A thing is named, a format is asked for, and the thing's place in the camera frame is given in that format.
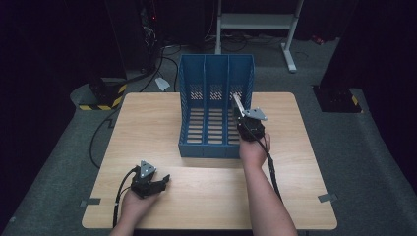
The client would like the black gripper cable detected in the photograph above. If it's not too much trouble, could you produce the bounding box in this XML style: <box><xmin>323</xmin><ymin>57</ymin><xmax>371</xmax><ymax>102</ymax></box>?
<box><xmin>246</xmin><ymin>126</ymin><xmax>283</xmax><ymax>203</ymax></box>
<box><xmin>111</xmin><ymin>165</ymin><xmax>141</xmax><ymax>228</ymax></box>

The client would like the blue plastic file rack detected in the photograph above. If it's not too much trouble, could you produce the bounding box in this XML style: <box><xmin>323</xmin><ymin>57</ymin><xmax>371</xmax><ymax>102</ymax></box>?
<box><xmin>177</xmin><ymin>53</ymin><xmax>256</xmax><ymax>160</ymax></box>

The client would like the white object on floor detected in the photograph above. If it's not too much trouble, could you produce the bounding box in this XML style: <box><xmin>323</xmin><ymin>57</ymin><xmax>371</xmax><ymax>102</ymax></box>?
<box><xmin>154</xmin><ymin>77</ymin><xmax>171</xmax><ymax>92</ymax></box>

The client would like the black floor cable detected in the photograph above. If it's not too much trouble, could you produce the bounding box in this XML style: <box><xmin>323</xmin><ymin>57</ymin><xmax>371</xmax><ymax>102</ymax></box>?
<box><xmin>89</xmin><ymin>106</ymin><xmax>122</xmax><ymax>170</ymax></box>

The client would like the grey tape strip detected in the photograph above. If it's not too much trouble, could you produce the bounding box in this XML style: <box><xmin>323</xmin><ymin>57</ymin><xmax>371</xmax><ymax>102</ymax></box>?
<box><xmin>80</xmin><ymin>198</ymin><xmax>102</xmax><ymax>207</ymax></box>
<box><xmin>317</xmin><ymin>193</ymin><xmax>338</xmax><ymax>204</ymax></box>

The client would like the black yellow striped stand base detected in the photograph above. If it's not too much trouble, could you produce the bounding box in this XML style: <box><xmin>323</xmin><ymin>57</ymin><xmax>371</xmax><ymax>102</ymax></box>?
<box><xmin>312</xmin><ymin>85</ymin><xmax>364</xmax><ymax>114</ymax></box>
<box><xmin>78</xmin><ymin>76</ymin><xmax>128</xmax><ymax>112</ymax></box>

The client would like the person's right hand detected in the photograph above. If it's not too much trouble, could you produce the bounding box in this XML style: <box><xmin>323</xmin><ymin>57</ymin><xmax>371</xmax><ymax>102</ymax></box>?
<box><xmin>238</xmin><ymin>132</ymin><xmax>272</xmax><ymax>170</ymax></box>

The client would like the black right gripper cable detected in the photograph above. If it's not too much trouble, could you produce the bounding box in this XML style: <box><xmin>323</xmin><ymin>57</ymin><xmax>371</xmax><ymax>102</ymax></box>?
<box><xmin>246</xmin><ymin>126</ymin><xmax>283</xmax><ymax>203</ymax></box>

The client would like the dark equipment rack with wires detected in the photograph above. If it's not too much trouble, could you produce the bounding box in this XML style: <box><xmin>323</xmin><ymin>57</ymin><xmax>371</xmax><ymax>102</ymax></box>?
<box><xmin>139</xmin><ymin>0</ymin><xmax>165</xmax><ymax>75</ymax></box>

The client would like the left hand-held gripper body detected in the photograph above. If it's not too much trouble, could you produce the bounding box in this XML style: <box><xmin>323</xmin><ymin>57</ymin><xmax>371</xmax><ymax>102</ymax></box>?
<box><xmin>130</xmin><ymin>159</ymin><xmax>165</xmax><ymax>199</ymax></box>

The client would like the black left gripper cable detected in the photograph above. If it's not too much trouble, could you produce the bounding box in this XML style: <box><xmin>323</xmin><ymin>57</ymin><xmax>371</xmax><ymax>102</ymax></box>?
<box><xmin>111</xmin><ymin>165</ymin><xmax>141</xmax><ymax>228</ymax></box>

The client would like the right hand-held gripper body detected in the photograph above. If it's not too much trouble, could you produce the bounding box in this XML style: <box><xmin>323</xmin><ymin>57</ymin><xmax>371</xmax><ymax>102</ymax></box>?
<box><xmin>236</xmin><ymin>106</ymin><xmax>268</xmax><ymax>143</ymax></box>

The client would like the person's left hand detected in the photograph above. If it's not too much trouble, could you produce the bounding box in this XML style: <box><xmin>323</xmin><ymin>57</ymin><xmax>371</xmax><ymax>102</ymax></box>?
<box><xmin>120</xmin><ymin>189</ymin><xmax>161</xmax><ymax>222</ymax></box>

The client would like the white book with green leaf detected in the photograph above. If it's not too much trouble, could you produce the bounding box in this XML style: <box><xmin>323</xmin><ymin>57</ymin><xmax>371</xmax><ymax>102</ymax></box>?
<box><xmin>231</xmin><ymin>91</ymin><xmax>246</xmax><ymax>118</ymax></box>

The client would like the white metal stand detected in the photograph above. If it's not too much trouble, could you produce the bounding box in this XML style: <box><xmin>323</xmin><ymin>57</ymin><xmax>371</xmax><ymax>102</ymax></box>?
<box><xmin>214</xmin><ymin>0</ymin><xmax>305</xmax><ymax>74</ymax></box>

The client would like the red object on floor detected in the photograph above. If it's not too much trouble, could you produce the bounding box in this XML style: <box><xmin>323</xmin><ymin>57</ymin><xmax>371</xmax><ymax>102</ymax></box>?
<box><xmin>310</xmin><ymin>33</ymin><xmax>327</xmax><ymax>46</ymax></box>

